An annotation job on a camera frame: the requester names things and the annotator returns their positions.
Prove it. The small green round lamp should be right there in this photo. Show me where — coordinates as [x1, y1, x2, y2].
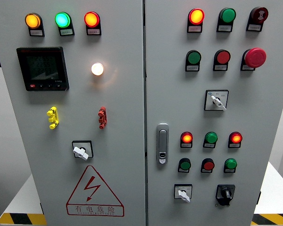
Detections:
[224, 158, 238, 170]
[204, 131, 218, 144]

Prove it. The small yellow handle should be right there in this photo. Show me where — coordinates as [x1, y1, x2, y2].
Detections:
[46, 106, 60, 130]

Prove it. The large green push button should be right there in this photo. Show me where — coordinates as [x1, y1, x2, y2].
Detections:
[185, 49, 202, 65]

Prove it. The red warning triangle sticker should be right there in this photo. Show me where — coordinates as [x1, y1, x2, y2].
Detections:
[66, 165, 125, 218]

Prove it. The pale grey cabinet door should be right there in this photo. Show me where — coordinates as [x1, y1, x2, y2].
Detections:
[0, 0, 146, 226]

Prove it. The large green round lamp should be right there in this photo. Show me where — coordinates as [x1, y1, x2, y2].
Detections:
[55, 11, 72, 29]
[218, 7, 237, 24]

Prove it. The large red stop button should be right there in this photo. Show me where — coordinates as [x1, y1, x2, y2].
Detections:
[241, 48, 267, 69]

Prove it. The small green push button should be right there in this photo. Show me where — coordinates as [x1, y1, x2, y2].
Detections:
[178, 157, 192, 171]

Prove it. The dark red buzzer lamp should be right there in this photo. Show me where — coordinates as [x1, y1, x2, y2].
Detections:
[249, 6, 269, 24]

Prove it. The black handle turn switch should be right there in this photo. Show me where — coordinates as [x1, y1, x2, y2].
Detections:
[215, 184, 236, 207]

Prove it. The small red round lamp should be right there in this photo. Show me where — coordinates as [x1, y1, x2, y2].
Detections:
[228, 131, 243, 144]
[180, 131, 193, 144]

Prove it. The large red push button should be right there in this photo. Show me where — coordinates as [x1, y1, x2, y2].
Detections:
[214, 49, 232, 65]

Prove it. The large white handle turn switch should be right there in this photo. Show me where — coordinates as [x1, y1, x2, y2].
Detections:
[204, 89, 229, 112]

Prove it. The small red push button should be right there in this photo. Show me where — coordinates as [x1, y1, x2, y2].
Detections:
[201, 158, 216, 171]

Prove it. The silver door lock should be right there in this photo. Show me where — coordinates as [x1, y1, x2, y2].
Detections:
[156, 123, 170, 165]

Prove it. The pale grey door with lock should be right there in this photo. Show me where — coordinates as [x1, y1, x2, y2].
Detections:
[144, 0, 283, 226]

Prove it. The yellow round lamp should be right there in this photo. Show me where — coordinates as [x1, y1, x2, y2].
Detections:
[25, 13, 42, 30]

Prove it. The large red round lamp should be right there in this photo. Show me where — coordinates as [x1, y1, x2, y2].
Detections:
[83, 11, 101, 28]
[188, 8, 205, 25]

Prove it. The black yellow striped tape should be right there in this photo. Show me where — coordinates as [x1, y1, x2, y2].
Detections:
[251, 213, 283, 226]
[0, 213, 47, 226]

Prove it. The black display meter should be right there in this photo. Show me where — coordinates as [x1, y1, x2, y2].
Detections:
[16, 46, 70, 92]

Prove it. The small red handle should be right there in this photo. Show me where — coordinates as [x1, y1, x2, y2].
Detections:
[98, 106, 108, 129]

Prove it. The white round lamp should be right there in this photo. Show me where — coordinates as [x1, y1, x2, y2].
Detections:
[91, 62, 105, 76]

